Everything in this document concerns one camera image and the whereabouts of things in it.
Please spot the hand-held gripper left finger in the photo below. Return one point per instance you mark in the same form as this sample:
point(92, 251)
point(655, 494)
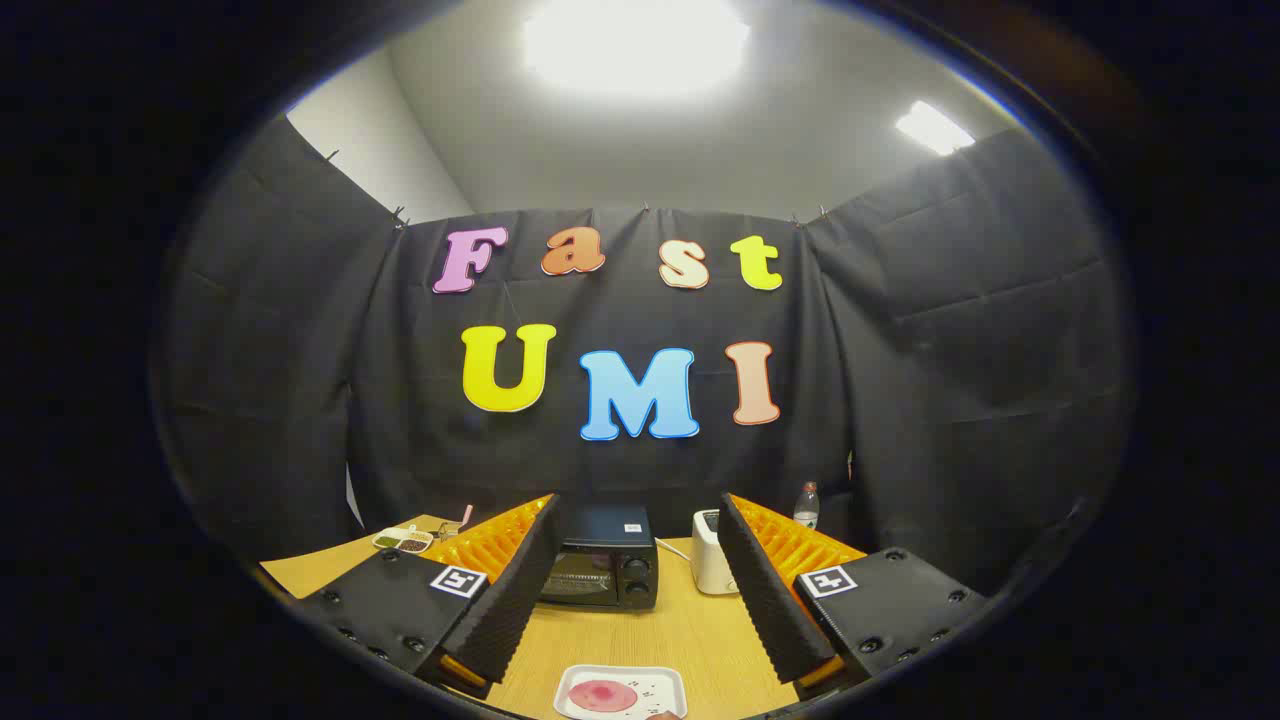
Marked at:
point(520, 600)

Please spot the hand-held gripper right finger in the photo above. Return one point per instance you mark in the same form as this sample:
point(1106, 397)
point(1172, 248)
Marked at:
point(765, 600)

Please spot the black toaster oven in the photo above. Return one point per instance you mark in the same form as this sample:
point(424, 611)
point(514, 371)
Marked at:
point(610, 530)

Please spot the pink ham slice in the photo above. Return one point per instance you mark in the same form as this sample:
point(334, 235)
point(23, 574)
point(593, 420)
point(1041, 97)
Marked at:
point(600, 695)

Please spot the white square plate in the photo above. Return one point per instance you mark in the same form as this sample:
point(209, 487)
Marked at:
point(662, 685)

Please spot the white toaster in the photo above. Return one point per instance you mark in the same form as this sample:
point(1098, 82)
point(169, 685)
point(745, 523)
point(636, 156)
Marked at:
point(708, 560)

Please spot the clear plastic water bottle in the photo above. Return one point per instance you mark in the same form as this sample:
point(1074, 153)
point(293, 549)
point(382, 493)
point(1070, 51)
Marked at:
point(806, 510)

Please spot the white divided dish with beans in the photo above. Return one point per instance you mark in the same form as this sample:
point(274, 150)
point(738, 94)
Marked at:
point(400, 540)

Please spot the black backdrop cloth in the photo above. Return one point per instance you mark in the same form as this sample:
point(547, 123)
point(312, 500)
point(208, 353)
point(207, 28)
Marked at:
point(300, 350)

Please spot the large ceiling light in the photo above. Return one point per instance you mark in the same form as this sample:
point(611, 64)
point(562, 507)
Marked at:
point(635, 45)

